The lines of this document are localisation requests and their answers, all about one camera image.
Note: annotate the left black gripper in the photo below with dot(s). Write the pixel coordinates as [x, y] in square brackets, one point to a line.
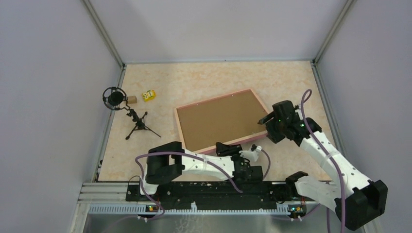
[223, 150]

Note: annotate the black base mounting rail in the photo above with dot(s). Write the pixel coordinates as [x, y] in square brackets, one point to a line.
[218, 195]

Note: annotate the yellow toy cube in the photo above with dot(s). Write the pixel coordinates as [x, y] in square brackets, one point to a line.
[148, 95]

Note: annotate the white cable duct strip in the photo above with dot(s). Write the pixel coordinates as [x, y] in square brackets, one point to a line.
[143, 209]

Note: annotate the black microphone on tripod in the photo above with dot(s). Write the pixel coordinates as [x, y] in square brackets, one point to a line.
[116, 99]

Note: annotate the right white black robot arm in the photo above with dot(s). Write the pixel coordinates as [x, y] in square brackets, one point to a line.
[353, 197]

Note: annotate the brown cardboard backing board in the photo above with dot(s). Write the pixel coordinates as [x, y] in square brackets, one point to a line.
[222, 119]

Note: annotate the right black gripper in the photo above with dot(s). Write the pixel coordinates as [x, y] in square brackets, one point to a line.
[275, 136]

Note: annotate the small wooden block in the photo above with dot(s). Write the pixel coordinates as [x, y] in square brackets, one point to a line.
[132, 99]

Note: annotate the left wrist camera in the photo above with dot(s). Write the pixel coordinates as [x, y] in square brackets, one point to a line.
[252, 154]

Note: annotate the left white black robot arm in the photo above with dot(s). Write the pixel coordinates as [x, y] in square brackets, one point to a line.
[169, 161]

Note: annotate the pink wooden picture frame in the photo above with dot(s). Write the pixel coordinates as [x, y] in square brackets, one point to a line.
[222, 146]

